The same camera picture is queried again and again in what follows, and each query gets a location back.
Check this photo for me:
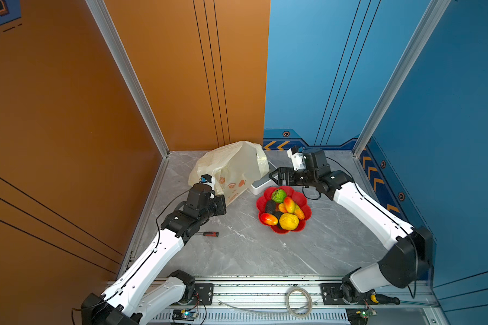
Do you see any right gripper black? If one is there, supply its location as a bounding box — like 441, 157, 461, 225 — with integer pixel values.
268, 167, 317, 188

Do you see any cream plastic bag orange print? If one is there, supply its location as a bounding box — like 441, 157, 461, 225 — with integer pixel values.
188, 141, 269, 204

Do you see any yellow bumpy fruit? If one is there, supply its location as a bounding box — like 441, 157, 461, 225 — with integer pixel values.
278, 213, 300, 231

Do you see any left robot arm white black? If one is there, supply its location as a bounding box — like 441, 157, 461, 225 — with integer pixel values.
79, 174, 226, 324

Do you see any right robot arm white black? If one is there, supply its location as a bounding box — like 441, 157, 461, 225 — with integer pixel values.
268, 149, 433, 305

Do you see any white grey tissue box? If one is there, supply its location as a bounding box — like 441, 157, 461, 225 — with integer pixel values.
249, 161, 276, 196

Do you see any green custard apple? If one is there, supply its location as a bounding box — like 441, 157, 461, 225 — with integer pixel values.
271, 188, 287, 204

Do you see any dark avocado upper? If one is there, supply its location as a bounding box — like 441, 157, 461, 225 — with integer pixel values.
264, 200, 277, 215

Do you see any dark avocado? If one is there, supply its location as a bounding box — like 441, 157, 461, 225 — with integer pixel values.
274, 211, 283, 227
264, 200, 277, 215

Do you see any small orange fruit centre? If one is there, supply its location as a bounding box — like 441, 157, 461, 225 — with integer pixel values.
278, 203, 287, 213

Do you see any red flower-shaped plate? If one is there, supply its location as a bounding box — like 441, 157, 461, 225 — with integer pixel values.
256, 186, 312, 234

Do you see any dark avocado lower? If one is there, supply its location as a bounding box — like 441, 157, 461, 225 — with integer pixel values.
274, 211, 283, 227

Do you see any red yellow peach front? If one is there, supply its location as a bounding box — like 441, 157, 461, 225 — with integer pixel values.
259, 213, 279, 226

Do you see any left green circuit board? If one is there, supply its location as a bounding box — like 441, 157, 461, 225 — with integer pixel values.
171, 310, 199, 324

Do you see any green circuit board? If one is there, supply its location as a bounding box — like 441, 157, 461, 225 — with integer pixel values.
171, 310, 199, 324
346, 309, 378, 325

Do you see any right green circuit board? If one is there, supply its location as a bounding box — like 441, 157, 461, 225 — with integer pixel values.
346, 309, 378, 325

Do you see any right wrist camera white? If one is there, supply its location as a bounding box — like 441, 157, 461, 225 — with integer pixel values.
287, 146, 306, 171

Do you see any ratchet wrench red handle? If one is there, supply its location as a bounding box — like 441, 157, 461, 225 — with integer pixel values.
195, 232, 219, 237

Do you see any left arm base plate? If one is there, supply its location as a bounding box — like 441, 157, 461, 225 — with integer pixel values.
188, 282, 214, 306

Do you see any aluminium front rail frame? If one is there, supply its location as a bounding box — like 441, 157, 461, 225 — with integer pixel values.
148, 277, 448, 324

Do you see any coiled grey cable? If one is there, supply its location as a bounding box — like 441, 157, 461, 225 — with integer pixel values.
285, 286, 313, 318

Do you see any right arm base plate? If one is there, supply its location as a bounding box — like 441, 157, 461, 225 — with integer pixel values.
320, 283, 375, 306

